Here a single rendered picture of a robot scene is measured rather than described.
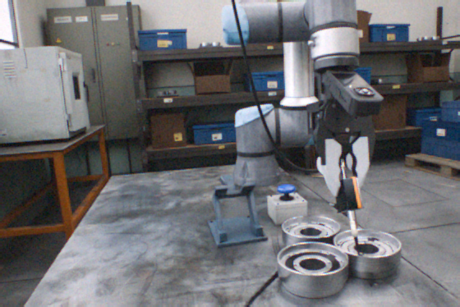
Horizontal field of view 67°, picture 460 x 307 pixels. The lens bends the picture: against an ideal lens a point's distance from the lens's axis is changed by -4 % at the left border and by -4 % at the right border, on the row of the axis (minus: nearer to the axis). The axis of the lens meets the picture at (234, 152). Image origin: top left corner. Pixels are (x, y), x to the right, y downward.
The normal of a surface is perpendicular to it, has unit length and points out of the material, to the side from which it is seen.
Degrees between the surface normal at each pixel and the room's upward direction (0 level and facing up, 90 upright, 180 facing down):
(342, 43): 82
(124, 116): 90
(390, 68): 90
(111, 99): 90
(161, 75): 90
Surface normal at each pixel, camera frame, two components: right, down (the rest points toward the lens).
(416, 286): -0.06, -0.98
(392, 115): 0.16, 0.20
